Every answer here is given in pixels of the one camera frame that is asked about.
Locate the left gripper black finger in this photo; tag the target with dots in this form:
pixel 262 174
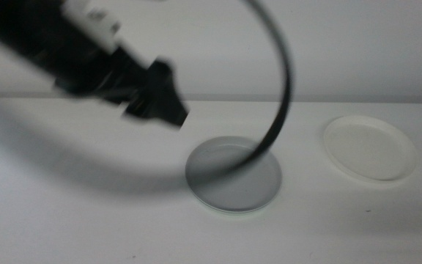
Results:
pixel 163 99

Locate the grey shallow bowl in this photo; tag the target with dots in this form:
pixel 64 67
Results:
pixel 240 187

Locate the pale green shallow bowl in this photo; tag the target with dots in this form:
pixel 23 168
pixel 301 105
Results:
pixel 233 213

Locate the white shallow bowl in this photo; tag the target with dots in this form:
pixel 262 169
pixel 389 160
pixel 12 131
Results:
pixel 370 148

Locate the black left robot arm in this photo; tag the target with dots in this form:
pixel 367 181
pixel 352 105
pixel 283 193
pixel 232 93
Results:
pixel 20 33

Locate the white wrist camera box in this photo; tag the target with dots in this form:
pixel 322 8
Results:
pixel 93 22

